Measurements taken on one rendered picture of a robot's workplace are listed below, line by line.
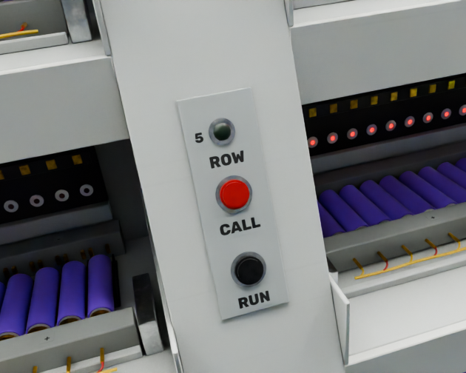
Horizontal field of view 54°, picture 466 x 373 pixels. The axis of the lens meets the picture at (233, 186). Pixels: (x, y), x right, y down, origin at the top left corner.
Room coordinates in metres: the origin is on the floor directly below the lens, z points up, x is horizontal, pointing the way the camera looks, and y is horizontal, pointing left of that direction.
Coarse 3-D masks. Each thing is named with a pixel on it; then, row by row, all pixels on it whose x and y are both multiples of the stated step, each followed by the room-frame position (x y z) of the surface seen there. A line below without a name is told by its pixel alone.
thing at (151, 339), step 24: (48, 216) 0.39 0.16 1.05; (72, 216) 0.39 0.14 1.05; (96, 216) 0.39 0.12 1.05; (0, 240) 0.38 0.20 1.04; (144, 240) 0.40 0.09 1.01; (120, 264) 0.37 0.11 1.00; (144, 264) 0.37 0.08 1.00; (120, 288) 0.35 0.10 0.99; (144, 288) 0.30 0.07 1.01; (144, 312) 0.28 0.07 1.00; (168, 312) 0.25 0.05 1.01; (144, 336) 0.27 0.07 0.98; (168, 336) 0.29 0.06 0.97; (144, 360) 0.28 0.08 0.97; (168, 360) 0.27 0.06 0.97
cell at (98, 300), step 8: (96, 256) 0.36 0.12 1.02; (104, 256) 0.36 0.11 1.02; (88, 264) 0.35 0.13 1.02; (96, 264) 0.35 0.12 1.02; (104, 264) 0.35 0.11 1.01; (88, 272) 0.34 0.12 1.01; (96, 272) 0.34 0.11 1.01; (104, 272) 0.34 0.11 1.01; (88, 280) 0.33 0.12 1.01; (96, 280) 0.33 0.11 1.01; (104, 280) 0.33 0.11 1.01; (88, 288) 0.33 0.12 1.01; (96, 288) 0.32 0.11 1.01; (104, 288) 0.32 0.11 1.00; (112, 288) 0.33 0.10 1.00; (88, 296) 0.32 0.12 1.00; (96, 296) 0.31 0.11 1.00; (104, 296) 0.31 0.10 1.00; (112, 296) 0.32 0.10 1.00; (88, 304) 0.31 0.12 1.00; (96, 304) 0.30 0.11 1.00; (104, 304) 0.30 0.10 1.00; (112, 304) 0.31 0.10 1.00; (88, 312) 0.30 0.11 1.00
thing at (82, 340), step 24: (120, 312) 0.29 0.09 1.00; (24, 336) 0.28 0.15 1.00; (48, 336) 0.27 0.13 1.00; (72, 336) 0.27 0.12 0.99; (96, 336) 0.27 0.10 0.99; (120, 336) 0.28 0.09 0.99; (0, 360) 0.26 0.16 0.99; (24, 360) 0.26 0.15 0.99; (48, 360) 0.27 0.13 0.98; (72, 360) 0.27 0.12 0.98
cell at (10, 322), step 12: (12, 276) 0.35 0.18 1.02; (24, 276) 0.35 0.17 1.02; (12, 288) 0.33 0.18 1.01; (24, 288) 0.33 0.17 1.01; (12, 300) 0.32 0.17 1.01; (24, 300) 0.32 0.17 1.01; (0, 312) 0.31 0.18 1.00; (12, 312) 0.31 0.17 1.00; (24, 312) 0.31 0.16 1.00; (0, 324) 0.30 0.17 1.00; (12, 324) 0.30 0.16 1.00; (24, 324) 0.30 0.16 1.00; (0, 336) 0.29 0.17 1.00
